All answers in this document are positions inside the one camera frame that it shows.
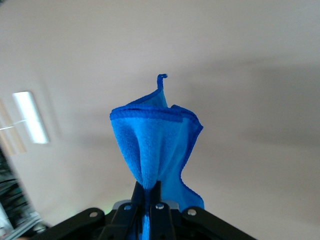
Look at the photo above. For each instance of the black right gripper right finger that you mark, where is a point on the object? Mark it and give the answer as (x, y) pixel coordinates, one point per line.
(161, 220)

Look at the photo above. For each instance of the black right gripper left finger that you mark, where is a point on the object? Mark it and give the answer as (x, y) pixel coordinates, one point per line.
(125, 220)

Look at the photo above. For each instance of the blue microfibre towel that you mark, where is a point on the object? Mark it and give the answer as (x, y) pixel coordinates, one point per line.
(155, 140)

